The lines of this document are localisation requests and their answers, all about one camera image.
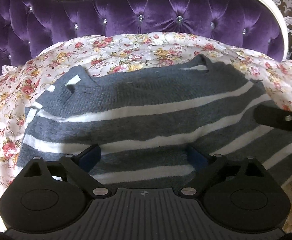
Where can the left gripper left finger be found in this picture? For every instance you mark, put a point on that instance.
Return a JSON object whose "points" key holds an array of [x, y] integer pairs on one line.
{"points": [[77, 168]]}

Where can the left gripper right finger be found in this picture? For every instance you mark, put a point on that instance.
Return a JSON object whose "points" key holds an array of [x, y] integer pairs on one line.
{"points": [[206, 169]]}

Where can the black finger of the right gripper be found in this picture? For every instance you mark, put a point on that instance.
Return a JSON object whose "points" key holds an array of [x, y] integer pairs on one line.
{"points": [[273, 117]]}

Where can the grey white striped sweater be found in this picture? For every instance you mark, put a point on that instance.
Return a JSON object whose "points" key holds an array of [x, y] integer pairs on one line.
{"points": [[144, 120]]}

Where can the purple tufted chaise sofa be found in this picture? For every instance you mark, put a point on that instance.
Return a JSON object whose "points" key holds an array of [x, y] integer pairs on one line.
{"points": [[27, 27]]}

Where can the floral bed sheet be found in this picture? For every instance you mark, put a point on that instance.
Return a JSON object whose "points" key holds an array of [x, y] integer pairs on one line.
{"points": [[21, 85]]}

